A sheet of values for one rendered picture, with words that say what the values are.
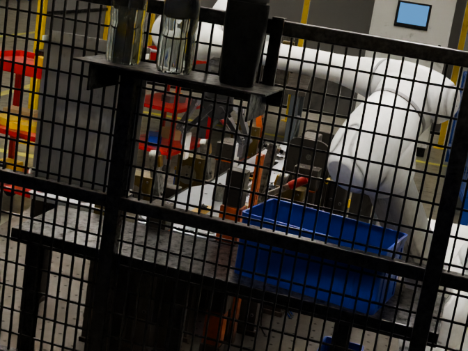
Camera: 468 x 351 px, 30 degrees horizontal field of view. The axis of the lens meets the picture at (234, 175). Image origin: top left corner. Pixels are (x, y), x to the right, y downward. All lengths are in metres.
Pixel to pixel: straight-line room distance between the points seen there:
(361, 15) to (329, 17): 0.35
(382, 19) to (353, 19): 0.87
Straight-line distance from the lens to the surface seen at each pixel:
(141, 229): 1.98
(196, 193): 2.45
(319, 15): 9.99
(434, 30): 9.17
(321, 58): 1.98
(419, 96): 1.81
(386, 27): 9.16
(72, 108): 1.79
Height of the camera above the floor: 1.63
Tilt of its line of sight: 13 degrees down
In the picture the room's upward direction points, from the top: 9 degrees clockwise
